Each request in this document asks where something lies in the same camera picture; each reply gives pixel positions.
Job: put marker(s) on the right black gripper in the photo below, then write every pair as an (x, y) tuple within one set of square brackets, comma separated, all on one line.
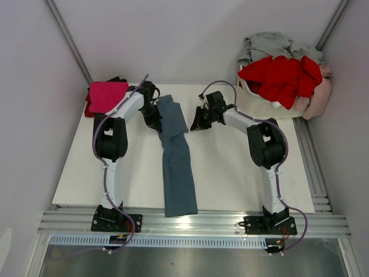
[(198, 124)]

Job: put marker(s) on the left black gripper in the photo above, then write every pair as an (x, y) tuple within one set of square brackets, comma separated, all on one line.
[(155, 122)]

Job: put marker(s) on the blue grey t shirt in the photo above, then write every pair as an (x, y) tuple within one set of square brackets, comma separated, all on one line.
[(179, 187)]

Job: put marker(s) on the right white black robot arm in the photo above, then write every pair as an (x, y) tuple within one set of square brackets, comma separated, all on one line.
[(268, 150)]

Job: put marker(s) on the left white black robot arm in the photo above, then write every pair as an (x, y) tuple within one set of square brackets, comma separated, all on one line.
[(110, 142)]

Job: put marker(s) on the folded black t shirt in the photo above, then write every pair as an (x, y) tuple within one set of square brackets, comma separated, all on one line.
[(115, 79)]

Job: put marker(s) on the white plastic laundry basket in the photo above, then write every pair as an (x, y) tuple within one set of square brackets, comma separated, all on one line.
[(258, 107)]

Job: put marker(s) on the folded pink t shirt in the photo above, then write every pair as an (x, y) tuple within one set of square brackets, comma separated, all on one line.
[(104, 107)]

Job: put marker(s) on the light pink t shirt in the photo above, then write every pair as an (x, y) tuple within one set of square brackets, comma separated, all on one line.
[(315, 105)]

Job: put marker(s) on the left corner aluminium profile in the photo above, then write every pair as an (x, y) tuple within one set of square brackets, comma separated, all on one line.
[(68, 39)]

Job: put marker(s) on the corner aluminium profile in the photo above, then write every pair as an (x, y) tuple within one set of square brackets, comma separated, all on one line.
[(333, 22), (68, 39)]

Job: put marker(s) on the right corner aluminium profile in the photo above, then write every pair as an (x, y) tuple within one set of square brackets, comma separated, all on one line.
[(333, 22)]

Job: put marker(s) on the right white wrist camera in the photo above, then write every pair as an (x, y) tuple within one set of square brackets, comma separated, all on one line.
[(203, 98)]

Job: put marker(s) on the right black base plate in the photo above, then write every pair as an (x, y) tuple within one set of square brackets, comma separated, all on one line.
[(258, 225)]

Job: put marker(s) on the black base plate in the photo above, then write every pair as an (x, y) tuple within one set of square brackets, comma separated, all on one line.
[(258, 225), (118, 224)]

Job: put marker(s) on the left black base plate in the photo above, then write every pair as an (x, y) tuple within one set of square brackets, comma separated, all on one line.
[(118, 224)]

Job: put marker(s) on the white slotted cable duct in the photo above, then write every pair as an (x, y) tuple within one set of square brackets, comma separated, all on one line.
[(160, 241)]

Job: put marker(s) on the right side aluminium rail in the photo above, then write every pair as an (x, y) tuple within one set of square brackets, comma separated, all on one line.
[(312, 166)]

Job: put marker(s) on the aluminium mounting rail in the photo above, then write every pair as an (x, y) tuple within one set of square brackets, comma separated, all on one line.
[(78, 220)]

